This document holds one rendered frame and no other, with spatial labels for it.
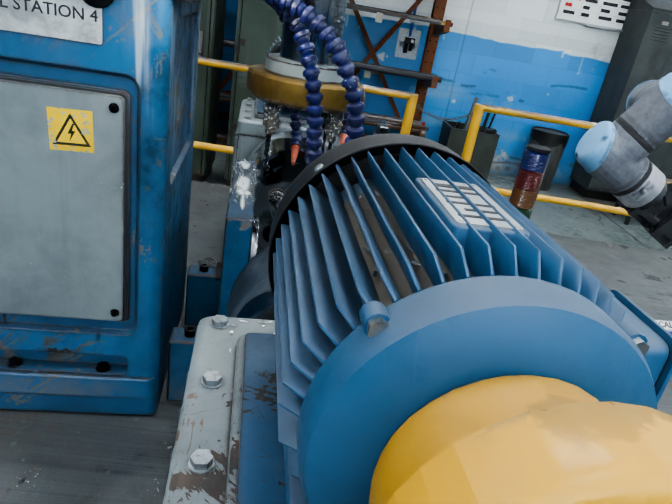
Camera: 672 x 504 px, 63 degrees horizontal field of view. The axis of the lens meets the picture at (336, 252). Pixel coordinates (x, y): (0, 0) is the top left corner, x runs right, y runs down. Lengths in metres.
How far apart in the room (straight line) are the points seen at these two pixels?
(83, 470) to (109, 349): 0.17
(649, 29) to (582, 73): 0.73
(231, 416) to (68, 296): 0.47
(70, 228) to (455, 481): 0.69
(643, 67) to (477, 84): 1.54
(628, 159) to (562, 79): 5.33
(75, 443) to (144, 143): 0.46
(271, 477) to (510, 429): 0.22
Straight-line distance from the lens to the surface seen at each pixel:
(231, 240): 0.81
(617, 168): 1.17
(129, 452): 0.91
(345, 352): 0.22
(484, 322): 0.21
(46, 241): 0.82
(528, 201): 1.38
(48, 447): 0.94
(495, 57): 6.22
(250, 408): 0.41
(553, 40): 6.39
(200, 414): 0.43
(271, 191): 1.15
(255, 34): 4.09
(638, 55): 6.25
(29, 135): 0.78
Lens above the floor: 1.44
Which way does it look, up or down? 24 degrees down
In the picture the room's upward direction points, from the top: 10 degrees clockwise
